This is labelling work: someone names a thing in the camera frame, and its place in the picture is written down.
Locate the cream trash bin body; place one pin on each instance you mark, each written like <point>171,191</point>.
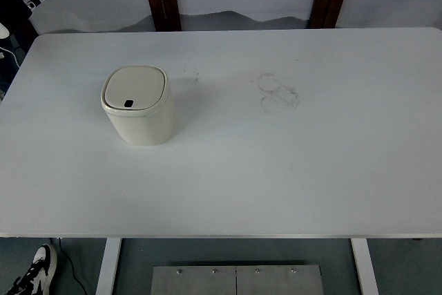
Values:
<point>145,129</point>

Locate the person's black white shoe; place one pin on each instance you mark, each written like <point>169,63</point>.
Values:
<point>38,271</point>

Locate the grey metal plate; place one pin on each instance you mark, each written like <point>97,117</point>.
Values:
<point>207,283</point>

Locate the cream trash bin lid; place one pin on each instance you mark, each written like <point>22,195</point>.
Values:
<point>134,86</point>

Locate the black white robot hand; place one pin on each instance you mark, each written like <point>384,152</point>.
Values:
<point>14,5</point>

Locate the white table leg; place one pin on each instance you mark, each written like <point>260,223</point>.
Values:
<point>365,267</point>
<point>107,267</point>

